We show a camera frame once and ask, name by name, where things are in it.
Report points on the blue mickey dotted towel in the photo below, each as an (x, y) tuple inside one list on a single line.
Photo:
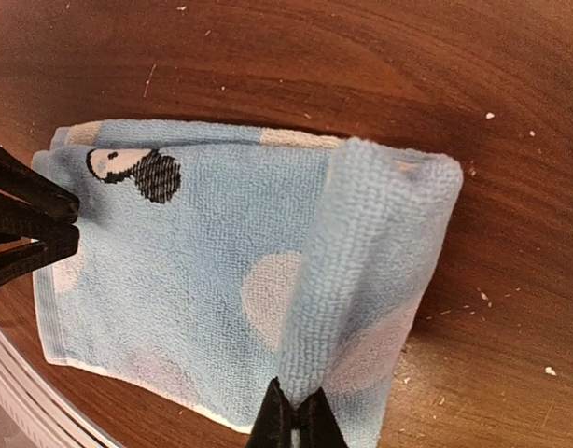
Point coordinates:
[(213, 258)]

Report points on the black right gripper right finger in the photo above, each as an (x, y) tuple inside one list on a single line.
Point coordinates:
[(317, 425)]

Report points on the front aluminium rail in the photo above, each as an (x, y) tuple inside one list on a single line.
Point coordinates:
[(42, 414)]

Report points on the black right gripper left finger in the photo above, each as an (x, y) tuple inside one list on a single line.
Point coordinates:
[(274, 423)]

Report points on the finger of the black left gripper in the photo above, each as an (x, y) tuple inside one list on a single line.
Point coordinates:
[(22, 182), (53, 236)]

